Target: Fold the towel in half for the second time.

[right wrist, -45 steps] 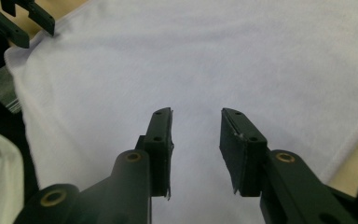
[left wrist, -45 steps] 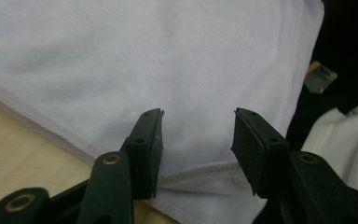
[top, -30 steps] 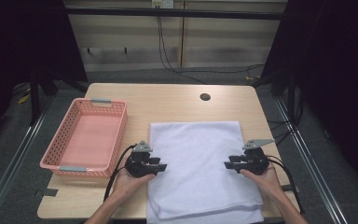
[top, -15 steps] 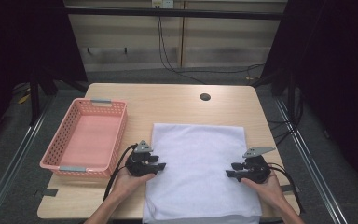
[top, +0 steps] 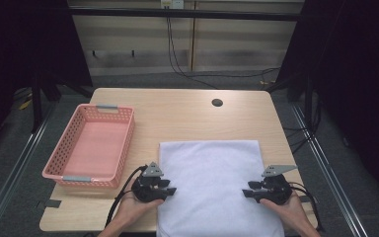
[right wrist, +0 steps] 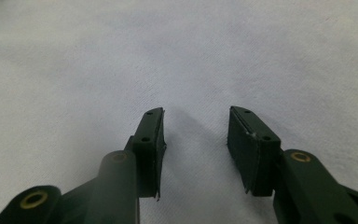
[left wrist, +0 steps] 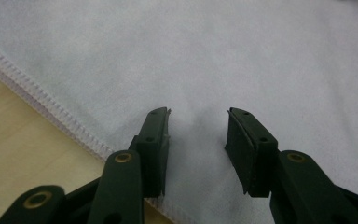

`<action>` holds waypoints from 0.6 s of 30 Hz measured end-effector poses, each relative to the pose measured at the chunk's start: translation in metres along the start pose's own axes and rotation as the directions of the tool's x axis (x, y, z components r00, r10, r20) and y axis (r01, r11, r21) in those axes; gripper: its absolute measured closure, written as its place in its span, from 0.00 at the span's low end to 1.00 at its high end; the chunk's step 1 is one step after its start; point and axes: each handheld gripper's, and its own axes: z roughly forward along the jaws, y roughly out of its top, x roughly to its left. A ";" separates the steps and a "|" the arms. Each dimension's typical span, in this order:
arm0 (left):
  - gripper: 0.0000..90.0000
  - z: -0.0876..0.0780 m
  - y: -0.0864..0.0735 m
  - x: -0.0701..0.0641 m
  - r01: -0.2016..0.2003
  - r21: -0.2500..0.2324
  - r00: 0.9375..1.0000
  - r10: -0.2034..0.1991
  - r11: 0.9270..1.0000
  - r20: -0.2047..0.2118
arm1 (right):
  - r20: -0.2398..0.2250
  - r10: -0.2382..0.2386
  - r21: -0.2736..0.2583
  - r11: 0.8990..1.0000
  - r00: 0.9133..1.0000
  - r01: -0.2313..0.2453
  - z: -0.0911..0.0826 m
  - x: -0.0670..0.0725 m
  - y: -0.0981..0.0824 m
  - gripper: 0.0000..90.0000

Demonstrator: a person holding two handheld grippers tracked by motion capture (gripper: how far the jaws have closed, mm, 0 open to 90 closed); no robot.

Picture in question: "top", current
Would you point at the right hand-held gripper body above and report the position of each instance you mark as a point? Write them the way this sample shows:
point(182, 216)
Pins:
point(276, 191)

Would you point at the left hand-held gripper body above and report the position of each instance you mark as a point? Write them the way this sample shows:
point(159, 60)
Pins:
point(146, 191)

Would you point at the white printed cloth garment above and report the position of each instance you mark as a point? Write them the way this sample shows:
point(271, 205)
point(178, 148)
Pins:
point(213, 181)

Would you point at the pink perforated plastic basket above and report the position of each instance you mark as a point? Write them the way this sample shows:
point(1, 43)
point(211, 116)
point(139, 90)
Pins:
point(93, 148)

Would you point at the person's left hand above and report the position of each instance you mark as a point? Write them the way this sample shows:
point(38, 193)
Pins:
point(133, 209)

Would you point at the person's right hand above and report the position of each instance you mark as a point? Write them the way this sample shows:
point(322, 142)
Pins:
point(291, 212)

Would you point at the small grey tape piece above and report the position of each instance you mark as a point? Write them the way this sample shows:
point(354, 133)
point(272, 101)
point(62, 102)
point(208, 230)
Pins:
point(305, 198)

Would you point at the black round table grommet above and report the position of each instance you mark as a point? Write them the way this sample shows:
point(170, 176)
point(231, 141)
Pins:
point(217, 102)

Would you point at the dark tape strip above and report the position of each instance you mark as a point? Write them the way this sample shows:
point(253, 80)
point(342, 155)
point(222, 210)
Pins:
point(51, 203)

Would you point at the black metal stand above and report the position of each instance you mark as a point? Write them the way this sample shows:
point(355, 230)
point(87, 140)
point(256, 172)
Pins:
point(307, 98)
point(37, 105)

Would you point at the black curtain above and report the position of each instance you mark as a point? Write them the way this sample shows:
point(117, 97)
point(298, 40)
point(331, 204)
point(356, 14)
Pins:
point(19, 42)
point(358, 82)

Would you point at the yellow floor object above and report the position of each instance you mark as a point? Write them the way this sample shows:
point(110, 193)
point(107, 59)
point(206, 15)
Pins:
point(25, 104)

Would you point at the black horizontal metal bar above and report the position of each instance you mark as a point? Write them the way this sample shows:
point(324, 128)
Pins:
point(184, 14)

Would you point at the silver floor rail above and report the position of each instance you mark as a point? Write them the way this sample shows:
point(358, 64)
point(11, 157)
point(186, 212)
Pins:
point(16, 171)
point(335, 184)

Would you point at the white wall socket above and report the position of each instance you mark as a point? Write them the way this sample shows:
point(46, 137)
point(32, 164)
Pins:
point(172, 4)

